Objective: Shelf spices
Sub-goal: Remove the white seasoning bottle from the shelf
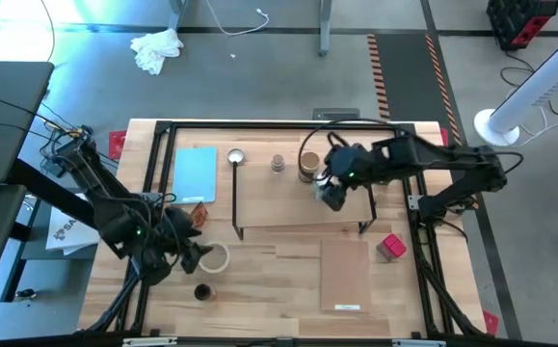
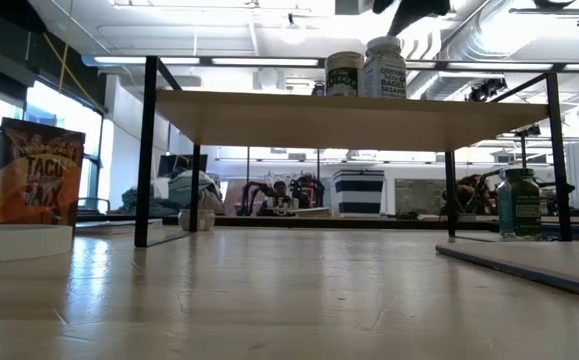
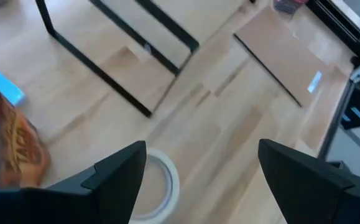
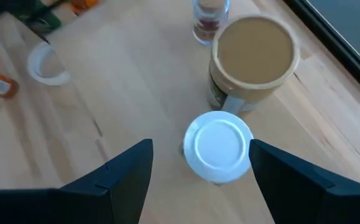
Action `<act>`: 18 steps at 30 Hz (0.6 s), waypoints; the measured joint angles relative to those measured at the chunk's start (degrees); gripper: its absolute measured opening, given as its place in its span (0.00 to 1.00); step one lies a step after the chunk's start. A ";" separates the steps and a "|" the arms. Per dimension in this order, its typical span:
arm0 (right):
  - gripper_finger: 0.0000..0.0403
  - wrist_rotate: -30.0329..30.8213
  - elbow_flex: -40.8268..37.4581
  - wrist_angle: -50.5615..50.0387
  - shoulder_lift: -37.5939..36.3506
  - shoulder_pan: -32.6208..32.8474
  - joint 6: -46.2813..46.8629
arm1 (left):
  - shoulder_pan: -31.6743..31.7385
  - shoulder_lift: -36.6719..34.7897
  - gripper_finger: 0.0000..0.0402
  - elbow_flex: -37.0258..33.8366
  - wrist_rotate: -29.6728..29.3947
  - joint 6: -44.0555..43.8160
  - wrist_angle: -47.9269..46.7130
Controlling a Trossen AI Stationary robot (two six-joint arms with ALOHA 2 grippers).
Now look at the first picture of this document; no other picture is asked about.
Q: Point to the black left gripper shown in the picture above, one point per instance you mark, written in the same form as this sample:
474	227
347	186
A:
177	231

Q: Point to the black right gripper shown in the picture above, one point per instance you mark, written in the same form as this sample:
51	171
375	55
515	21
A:
348	164

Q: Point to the white-lidded spice jar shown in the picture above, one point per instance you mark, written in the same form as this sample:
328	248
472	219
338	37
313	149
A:
318	190

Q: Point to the masking tape roll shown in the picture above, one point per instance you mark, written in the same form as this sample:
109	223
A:
214	271

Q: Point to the black-lidded spice jar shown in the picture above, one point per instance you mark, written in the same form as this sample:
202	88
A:
204	291

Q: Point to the orange taco seasoning packet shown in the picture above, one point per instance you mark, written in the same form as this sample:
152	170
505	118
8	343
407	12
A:
200	215

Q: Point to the gold-lidded furikake jar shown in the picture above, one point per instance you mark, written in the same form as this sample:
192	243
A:
310	161

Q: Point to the wooden shelf black metal frame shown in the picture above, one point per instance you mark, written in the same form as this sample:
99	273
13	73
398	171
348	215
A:
278	202

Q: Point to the cork-lidded saffron glass jar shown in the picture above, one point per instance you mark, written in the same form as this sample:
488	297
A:
278	161

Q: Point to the red-lidded patterned spice tin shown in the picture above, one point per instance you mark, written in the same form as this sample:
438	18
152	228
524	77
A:
394	246

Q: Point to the brown cardboard sheet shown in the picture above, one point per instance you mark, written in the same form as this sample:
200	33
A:
345	274

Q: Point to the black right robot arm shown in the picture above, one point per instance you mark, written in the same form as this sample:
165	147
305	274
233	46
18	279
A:
433	156

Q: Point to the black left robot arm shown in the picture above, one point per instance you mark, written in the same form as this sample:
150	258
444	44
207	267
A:
100	197

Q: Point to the grey floor outlet box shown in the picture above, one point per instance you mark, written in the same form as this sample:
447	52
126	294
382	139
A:
336	114

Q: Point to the light blue board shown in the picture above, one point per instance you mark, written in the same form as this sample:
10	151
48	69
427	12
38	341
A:
194	174

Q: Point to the printed white paper sheet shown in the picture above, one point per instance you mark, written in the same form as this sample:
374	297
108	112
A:
69	236

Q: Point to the dark mat with orange stripes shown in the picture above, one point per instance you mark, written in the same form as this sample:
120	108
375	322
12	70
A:
404	72

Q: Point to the grey metal desk leg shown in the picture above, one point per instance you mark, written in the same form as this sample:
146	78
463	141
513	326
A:
325	29
178	12

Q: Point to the small black device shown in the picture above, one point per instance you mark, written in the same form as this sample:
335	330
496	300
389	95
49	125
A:
27	294

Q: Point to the white crumpled cloth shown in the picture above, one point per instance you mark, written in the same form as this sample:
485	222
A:
155	48

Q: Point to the white tower fan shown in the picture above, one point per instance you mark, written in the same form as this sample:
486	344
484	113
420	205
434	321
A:
534	91

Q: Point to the black and red crate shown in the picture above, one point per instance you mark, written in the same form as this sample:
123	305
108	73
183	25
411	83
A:
514	19

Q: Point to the silver metal bracket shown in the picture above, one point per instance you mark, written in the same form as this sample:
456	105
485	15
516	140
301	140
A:
418	343
151	342

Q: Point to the red corner bracket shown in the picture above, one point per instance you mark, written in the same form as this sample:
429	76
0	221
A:
445	140
490	322
117	144

